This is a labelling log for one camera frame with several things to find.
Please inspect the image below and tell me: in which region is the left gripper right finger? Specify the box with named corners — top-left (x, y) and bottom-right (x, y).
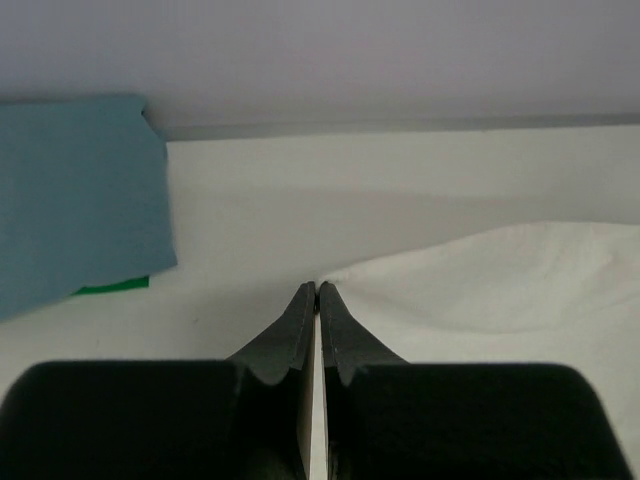
top-left (318, 282), bottom-right (632, 479)

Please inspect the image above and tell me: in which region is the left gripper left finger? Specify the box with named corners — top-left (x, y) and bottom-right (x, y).
top-left (1, 282), bottom-right (316, 479)

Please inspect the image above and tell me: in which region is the white t-shirt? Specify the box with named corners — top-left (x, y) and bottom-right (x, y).
top-left (325, 222), bottom-right (639, 469)

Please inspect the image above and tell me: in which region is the folded green t-shirt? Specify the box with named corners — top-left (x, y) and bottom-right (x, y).
top-left (73, 276), bottom-right (150, 296)

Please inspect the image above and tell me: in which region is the folded blue t-shirt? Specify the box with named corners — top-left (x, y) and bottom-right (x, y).
top-left (1, 94), bottom-right (177, 318)

